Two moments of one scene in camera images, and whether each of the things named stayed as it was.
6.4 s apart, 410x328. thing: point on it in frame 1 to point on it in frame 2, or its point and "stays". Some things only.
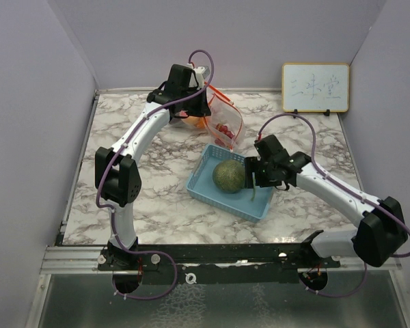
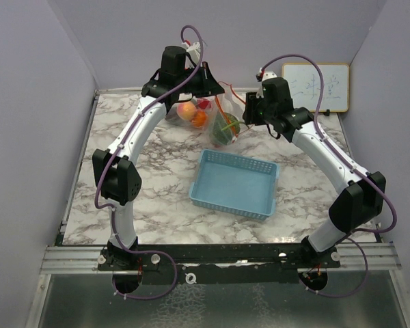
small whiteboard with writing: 311,87 stays
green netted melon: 229,175 to 225,128
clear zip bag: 211,122 stays
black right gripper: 253,163 to 250,115
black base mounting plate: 215,264 stays
